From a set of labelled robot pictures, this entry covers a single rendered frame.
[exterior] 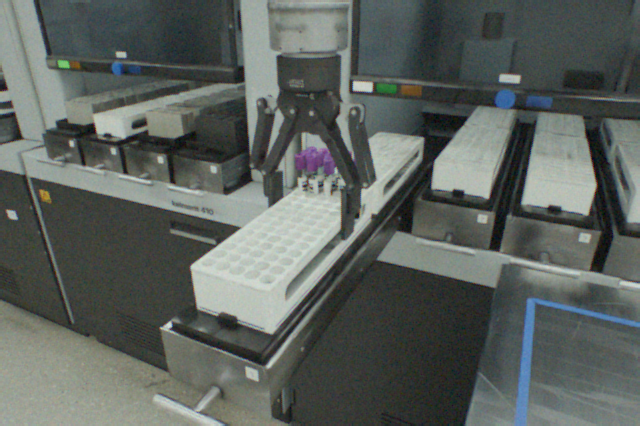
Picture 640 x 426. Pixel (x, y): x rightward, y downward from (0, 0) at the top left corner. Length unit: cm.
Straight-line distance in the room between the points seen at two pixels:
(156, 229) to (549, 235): 88
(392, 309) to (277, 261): 48
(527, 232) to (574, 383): 37
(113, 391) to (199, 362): 116
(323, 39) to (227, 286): 27
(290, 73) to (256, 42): 46
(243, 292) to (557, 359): 30
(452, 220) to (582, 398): 42
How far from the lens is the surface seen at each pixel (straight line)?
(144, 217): 121
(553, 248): 80
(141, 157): 114
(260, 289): 44
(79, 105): 138
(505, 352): 47
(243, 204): 98
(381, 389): 108
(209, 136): 107
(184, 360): 52
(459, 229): 81
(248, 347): 45
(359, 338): 101
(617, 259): 82
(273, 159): 58
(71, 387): 173
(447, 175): 81
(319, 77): 51
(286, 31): 51
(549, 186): 80
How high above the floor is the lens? 112
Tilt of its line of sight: 26 degrees down
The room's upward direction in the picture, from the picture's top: straight up
